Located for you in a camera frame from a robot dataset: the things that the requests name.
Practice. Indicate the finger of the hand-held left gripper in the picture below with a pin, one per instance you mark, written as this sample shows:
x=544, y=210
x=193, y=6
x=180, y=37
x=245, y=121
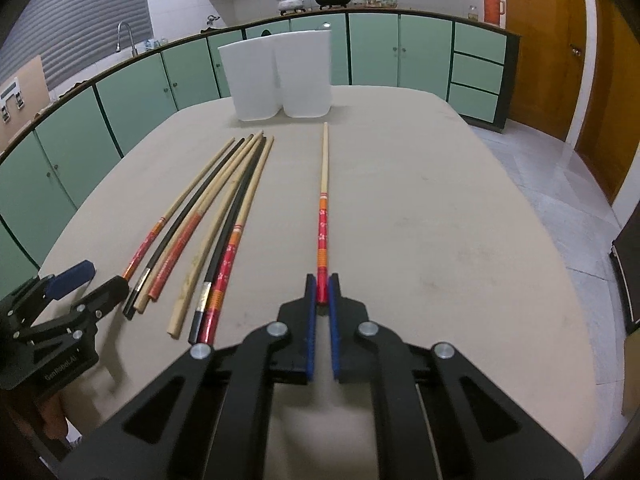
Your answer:
x=70, y=275
x=107, y=292

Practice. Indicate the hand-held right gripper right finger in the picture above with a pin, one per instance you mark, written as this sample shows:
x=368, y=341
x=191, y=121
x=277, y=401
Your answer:
x=335, y=345

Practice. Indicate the glass jar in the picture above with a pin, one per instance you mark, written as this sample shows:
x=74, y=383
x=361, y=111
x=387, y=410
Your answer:
x=473, y=14

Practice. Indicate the black chopstick with silver band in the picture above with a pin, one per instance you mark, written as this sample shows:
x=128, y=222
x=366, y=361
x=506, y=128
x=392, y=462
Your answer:
x=198, y=324

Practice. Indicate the small countertop appliance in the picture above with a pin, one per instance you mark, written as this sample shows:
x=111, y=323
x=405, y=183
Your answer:
x=210, y=24

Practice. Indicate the wooden door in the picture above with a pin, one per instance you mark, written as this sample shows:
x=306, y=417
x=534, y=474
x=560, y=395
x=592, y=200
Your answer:
x=615, y=110
x=545, y=60

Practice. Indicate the orange thermos flask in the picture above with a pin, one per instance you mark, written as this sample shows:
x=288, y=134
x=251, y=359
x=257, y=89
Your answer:
x=492, y=7

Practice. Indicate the grey window shutter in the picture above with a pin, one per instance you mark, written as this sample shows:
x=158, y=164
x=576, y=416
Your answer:
x=75, y=25

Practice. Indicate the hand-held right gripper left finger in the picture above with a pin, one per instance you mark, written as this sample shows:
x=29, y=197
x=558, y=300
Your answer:
x=311, y=340

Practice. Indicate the cardboard board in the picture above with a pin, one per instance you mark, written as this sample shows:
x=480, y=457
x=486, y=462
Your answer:
x=32, y=72

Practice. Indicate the pale wooden chopstick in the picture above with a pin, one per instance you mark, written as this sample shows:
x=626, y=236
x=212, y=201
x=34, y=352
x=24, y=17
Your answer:
x=186, y=300

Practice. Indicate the white device on cardboard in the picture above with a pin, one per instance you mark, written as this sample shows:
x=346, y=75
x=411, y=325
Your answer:
x=10, y=92

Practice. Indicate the bottles beside sink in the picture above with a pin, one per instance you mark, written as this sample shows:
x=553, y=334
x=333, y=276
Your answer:
x=156, y=44

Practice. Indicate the white cooking pot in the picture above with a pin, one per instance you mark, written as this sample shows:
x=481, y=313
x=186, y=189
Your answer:
x=290, y=2

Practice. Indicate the chrome kitchen faucet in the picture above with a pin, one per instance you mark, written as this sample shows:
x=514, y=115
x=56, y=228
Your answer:
x=133, y=42

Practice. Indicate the group of chopsticks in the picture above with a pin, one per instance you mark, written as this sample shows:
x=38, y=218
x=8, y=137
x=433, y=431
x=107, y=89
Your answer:
x=136, y=297

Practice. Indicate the green base kitchen cabinets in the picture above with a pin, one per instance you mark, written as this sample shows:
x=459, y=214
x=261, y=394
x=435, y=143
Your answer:
x=140, y=90

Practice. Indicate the person's left hand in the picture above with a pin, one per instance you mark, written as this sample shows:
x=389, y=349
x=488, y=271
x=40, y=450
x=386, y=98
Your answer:
x=52, y=410

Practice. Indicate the black furniture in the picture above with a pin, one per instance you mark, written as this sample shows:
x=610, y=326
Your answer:
x=629, y=280

